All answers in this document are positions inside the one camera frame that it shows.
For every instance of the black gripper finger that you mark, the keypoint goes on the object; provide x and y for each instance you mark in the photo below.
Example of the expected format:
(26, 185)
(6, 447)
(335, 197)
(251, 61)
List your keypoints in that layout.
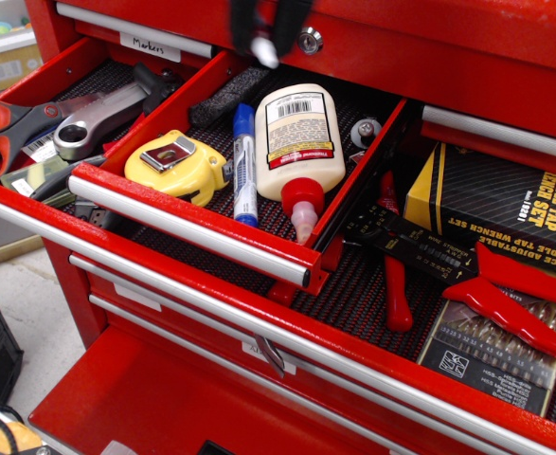
(243, 24)
(288, 22)

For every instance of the red threadlocker glue tube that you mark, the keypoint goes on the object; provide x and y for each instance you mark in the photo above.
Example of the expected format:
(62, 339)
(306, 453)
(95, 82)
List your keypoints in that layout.
(265, 52)

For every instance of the white wood glue bottle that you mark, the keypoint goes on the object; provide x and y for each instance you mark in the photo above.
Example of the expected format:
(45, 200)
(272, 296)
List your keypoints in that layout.
(299, 155)

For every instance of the small red open drawer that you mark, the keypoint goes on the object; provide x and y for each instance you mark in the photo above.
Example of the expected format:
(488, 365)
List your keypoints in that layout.
(271, 248)

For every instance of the large red open drawer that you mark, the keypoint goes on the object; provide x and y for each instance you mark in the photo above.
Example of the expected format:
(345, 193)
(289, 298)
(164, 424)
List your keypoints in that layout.
(330, 352)

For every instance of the red bottom open drawer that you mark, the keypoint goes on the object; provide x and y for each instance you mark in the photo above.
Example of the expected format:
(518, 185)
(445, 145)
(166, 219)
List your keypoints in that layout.
(160, 400)

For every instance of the silver cabinet lock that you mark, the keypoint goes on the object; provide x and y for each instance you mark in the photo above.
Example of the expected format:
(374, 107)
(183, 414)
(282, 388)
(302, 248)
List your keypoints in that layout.
(309, 41)

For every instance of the black foam block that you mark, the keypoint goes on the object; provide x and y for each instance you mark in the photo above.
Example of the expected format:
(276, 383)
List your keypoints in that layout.
(227, 98)

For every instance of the white markers label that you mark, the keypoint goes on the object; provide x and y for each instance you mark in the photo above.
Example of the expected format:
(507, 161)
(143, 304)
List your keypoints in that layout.
(151, 47)

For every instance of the blue white marker pen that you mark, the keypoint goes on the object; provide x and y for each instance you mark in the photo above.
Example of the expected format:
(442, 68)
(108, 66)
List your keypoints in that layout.
(245, 207)

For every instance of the silver round blade cutter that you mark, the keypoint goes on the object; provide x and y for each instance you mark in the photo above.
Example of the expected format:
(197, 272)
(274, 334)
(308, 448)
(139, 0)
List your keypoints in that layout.
(362, 134)

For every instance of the yellow tape measure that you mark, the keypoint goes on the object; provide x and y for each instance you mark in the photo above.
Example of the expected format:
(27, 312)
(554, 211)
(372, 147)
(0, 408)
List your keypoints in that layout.
(179, 166)

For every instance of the red tool chest cabinet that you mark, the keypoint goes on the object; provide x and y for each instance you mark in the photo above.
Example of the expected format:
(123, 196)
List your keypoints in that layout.
(493, 59)

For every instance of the silver utility knife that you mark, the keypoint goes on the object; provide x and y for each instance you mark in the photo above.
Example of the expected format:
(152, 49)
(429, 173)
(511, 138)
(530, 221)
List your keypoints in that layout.
(78, 135)

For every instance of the orange grey scissors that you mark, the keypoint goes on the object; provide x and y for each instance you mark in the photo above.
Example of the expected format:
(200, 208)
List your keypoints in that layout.
(20, 123)

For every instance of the green packaged item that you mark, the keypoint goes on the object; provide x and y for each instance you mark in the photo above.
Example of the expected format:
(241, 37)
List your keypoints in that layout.
(28, 179)

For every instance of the black yellow tap wrench box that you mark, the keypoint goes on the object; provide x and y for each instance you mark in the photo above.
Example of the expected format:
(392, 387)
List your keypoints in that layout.
(470, 197)

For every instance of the drill bit set case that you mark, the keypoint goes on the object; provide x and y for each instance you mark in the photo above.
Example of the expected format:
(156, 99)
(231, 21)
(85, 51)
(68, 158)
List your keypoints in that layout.
(474, 351)

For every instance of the red handled wire stripper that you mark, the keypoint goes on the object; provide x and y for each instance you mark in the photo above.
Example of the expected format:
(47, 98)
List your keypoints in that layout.
(475, 276)

